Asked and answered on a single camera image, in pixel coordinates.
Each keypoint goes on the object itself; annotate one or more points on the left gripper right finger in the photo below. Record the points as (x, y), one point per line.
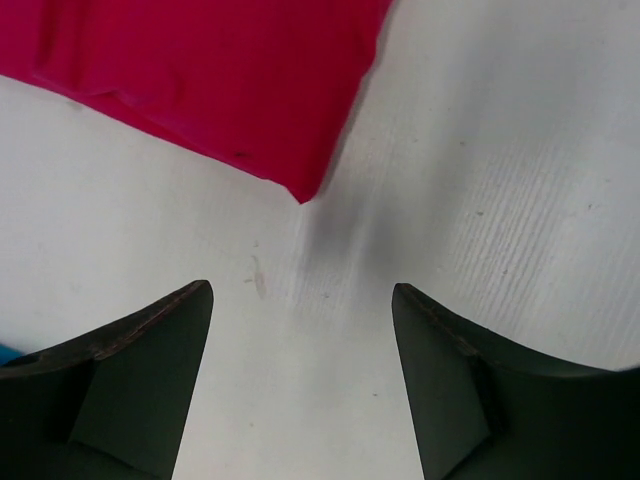
(486, 407)

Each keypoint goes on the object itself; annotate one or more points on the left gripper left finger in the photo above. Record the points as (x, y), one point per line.
(111, 403)

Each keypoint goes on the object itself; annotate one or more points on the magenta t shirt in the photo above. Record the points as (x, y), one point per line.
(263, 86)

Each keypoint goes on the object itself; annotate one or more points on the blue folded t shirt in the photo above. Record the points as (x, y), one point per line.
(8, 354)

